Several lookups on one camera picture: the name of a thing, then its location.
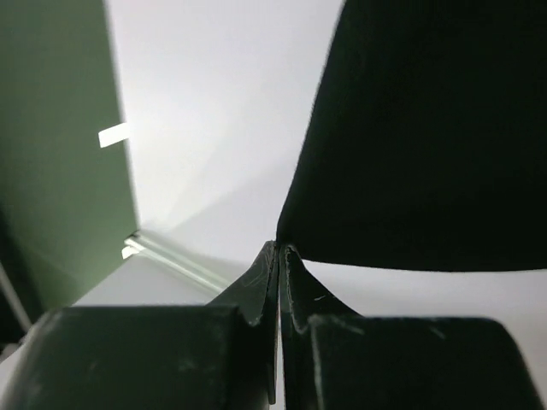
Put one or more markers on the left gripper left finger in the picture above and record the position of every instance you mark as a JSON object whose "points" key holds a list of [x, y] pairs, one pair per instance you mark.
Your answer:
{"points": [[220, 355]]}

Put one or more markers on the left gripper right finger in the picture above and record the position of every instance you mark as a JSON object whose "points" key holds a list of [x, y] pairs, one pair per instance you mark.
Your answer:
{"points": [[336, 358]]}

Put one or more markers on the black t shirt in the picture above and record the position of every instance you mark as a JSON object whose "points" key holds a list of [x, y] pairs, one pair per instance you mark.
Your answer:
{"points": [[426, 147]]}

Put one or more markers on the right corner aluminium post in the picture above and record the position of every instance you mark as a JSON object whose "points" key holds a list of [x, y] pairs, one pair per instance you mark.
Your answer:
{"points": [[179, 262]]}

